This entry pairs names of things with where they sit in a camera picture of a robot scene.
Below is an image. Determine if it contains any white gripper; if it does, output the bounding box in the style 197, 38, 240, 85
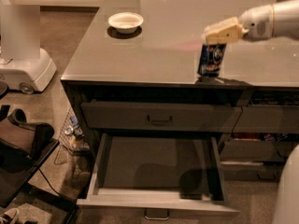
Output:
201, 5, 274, 45

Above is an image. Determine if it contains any blue pepsi can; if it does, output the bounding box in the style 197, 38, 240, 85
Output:
197, 44, 226, 77

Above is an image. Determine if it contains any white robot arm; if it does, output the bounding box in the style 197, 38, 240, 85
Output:
201, 0, 299, 45

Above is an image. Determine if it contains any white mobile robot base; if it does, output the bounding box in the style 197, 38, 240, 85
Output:
0, 49, 57, 94

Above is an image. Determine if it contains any right grey top drawer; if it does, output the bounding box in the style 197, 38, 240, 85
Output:
234, 105, 299, 133

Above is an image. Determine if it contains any closed grey top drawer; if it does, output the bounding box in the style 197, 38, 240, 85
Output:
81, 101, 241, 133

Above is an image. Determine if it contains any right grey bottom drawer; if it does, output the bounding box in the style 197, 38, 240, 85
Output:
221, 162, 284, 182

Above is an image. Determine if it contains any open grey middle drawer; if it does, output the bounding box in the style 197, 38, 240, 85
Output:
78, 133, 238, 221

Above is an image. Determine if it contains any dark grey cabinet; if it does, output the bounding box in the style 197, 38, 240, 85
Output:
62, 0, 299, 224

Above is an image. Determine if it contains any white paper bowl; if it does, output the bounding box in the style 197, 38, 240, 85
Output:
108, 12, 144, 35

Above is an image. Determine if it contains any black chair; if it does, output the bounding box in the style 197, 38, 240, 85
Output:
0, 105, 77, 224

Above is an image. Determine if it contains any white sneaker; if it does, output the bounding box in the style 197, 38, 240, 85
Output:
0, 208, 20, 224

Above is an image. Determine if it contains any wire basket with items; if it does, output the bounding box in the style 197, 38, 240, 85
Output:
54, 108, 90, 165

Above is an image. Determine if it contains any black cable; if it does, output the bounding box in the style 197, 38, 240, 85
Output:
36, 166, 78, 201

